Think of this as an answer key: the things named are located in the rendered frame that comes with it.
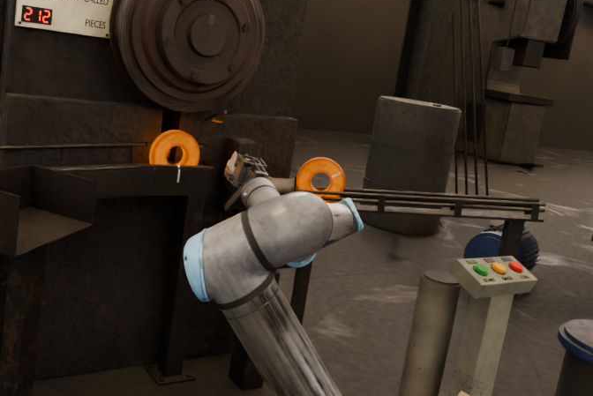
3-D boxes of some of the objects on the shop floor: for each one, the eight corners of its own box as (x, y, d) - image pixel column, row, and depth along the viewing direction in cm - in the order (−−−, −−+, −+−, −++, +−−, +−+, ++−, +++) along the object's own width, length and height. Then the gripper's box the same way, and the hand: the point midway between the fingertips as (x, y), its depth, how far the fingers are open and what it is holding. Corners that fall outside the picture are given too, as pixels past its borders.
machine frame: (-65, 295, 256) (-34, -204, 225) (195, 278, 317) (248, -116, 286) (-36, 391, 197) (11, -267, 166) (276, 347, 258) (355, -140, 227)
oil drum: (340, 212, 497) (360, 91, 481) (400, 211, 531) (421, 98, 515) (393, 237, 449) (418, 103, 433) (455, 235, 483) (481, 110, 467)
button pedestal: (409, 453, 202) (448, 256, 190) (463, 437, 215) (505, 252, 204) (447, 486, 189) (493, 276, 178) (504, 466, 202) (550, 271, 191)
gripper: (278, 177, 179) (252, 143, 196) (247, 171, 175) (224, 137, 192) (266, 205, 182) (243, 169, 199) (236, 200, 178) (214, 164, 195)
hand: (232, 164), depth 196 cm, fingers closed
